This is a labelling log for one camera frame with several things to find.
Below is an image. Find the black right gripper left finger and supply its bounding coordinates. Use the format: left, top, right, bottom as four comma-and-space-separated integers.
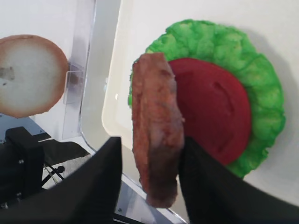
0, 137, 122, 224

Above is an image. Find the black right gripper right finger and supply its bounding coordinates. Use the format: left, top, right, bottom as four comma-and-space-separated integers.
179, 137, 299, 224

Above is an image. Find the thin brown meat patty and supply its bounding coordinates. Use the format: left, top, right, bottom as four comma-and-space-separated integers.
131, 53, 185, 208

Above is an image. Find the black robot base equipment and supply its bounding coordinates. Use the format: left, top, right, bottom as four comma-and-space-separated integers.
0, 126, 89, 209

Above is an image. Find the red tomato slice on tray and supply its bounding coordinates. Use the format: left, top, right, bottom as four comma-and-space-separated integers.
169, 58, 251, 166

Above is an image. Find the green lettuce leaf on tray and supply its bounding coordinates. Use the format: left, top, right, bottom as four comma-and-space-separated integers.
127, 18, 287, 179

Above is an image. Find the upright bun slice left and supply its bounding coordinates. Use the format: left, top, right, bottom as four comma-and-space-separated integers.
0, 35, 69, 118

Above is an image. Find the white rectangular metal tray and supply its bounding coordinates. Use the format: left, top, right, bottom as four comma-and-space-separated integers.
80, 0, 299, 224

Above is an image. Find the left clear acrylic rail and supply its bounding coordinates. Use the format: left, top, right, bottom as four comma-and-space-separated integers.
62, 0, 96, 140

